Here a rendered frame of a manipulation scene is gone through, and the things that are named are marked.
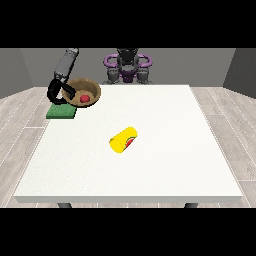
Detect green square pad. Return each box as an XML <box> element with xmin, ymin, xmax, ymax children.
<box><xmin>45</xmin><ymin>103</ymin><xmax>77</xmax><ymax>120</ymax></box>

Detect brown wooden bowl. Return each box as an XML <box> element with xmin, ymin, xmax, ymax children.
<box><xmin>61</xmin><ymin>77</ymin><xmax>102</xmax><ymax>109</ymax></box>

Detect grey robot trunk purple rings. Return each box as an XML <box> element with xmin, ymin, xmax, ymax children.
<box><xmin>102</xmin><ymin>48</ymin><xmax>155</xmax><ymax>85</ymax></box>

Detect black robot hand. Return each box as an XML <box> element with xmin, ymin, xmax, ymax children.
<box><xmin>46</xmin><ymin>78</ymin><xmax>77</xmax><ymax>105</ymax></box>

